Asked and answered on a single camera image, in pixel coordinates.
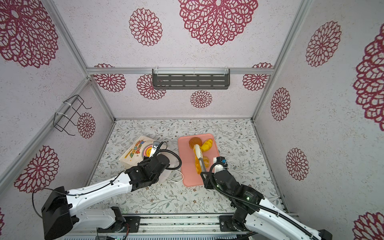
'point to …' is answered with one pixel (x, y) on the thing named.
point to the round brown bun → (194, 141)
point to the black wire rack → (60, 121)
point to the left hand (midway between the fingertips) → (155, 155)
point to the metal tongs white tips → (198, 152)
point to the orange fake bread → (197, 164)
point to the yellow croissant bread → (207, 145)
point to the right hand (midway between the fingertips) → (200, 172)
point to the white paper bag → (140, 149)
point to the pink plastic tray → (191, 177)
